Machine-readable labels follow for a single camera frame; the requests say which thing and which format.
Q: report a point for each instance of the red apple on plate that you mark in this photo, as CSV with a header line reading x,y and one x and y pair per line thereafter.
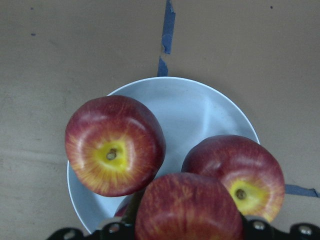
x,y
250,173
115,145

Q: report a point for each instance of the red yellow apple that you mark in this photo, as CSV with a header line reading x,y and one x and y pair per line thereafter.
x,y
187,206

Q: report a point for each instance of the light blue plate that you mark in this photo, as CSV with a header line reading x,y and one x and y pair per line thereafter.
x,y
188,112

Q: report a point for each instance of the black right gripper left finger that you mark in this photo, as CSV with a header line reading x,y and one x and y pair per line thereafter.
x,y
115,228

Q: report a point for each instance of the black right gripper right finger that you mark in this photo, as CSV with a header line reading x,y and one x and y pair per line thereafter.
x,y
257,228

